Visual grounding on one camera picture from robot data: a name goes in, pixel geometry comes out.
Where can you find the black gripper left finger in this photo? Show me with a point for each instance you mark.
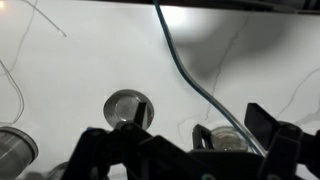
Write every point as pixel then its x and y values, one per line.
pixel 110 153

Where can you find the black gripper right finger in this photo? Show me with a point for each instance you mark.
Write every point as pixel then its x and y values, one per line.
pixel 283 146

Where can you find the round steel bowl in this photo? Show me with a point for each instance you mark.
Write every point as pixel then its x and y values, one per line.
pixel 120 106

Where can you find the steel utensil holder pot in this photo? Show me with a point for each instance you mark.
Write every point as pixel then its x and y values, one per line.
pixel 13 153

